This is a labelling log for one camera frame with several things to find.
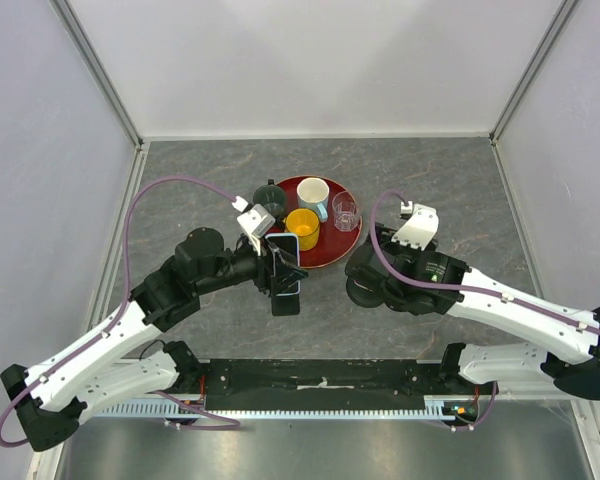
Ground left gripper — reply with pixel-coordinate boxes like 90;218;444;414
196;233;309;297

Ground black round-base phone stand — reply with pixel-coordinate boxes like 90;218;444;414
346;277;386;309

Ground blue case phone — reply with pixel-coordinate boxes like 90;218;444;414
265;233;302;297

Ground beige case phone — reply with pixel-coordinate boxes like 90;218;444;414
353;280;380;292

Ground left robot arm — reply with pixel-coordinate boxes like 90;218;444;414
0;228;307;452

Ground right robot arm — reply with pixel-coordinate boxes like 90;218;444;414
345;229;600;401

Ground black folding phone stand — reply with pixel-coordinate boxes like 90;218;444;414
271;295;300;317

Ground yellow mug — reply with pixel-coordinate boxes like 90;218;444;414
285;208;320;252

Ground red round tray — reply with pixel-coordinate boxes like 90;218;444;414
267;175;361;269

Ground dark green mug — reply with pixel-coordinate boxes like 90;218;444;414
252;179;287;220

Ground light blue mug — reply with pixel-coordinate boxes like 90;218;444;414
296;177;330;223

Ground clear glass cup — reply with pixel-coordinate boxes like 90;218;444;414
332;191;360;232

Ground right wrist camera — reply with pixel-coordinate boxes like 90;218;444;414
391;201;439;250

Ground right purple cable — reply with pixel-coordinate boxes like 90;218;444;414
369;189;600;434

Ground purple cable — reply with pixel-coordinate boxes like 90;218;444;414
369;189;600;434
0;174;249;449

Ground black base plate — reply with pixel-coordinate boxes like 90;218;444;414
186;359;498;413

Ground slotted cable duct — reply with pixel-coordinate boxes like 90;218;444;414
95;397;455;421

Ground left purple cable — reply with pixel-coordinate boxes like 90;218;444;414
0;174;249;449

